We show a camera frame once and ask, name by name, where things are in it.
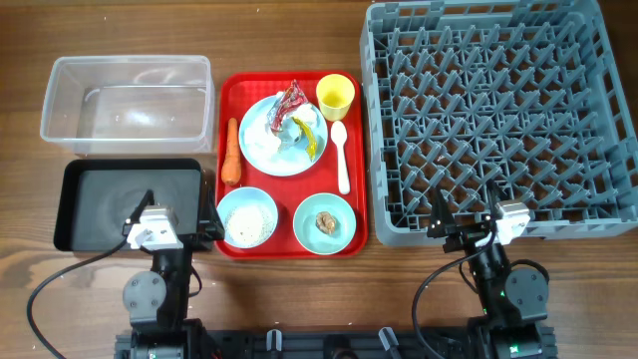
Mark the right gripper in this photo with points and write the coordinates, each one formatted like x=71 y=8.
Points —
x=464 y=235

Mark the brown food lump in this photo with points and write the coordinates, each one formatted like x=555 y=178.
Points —
x=326 y=222

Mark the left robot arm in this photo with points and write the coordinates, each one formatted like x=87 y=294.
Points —
x=157 y=299

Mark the red foil wrapper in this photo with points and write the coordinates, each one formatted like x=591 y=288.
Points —
x=290 y=100

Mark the white plastic spoon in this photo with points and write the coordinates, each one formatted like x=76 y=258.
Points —
x=338 y=136

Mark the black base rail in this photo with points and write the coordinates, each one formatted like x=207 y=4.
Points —
x=319 y=344

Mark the large light blue plate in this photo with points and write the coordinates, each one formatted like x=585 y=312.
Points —
x=284 y=154

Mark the orange carrot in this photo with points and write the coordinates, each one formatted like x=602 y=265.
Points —
x=231 y=170

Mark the yellow plastic cup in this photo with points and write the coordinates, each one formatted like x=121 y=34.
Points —
x=335 y=94

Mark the black plastic tray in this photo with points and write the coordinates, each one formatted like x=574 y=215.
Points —
x=97 y=197

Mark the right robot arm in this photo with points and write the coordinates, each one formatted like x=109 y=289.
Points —
x=513 y=294

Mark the white rice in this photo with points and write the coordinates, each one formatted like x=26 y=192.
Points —
x=249 y=225

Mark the crumpled white tissue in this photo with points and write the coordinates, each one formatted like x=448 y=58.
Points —
x=290 y=133

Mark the grey dishwasher rack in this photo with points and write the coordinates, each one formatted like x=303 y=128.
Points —
x=522 y=93

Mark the light blue bowl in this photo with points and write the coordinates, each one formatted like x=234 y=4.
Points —
x=244 y=196

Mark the yellow wrapper strip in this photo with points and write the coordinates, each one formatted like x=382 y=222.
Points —
x=311 y=148

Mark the teal green bowl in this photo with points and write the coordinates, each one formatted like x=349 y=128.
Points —
x=311 y=237

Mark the clear plastic bin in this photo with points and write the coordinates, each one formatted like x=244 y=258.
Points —
x=130 y=105

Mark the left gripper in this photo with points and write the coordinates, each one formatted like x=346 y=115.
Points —
x=189 y=237

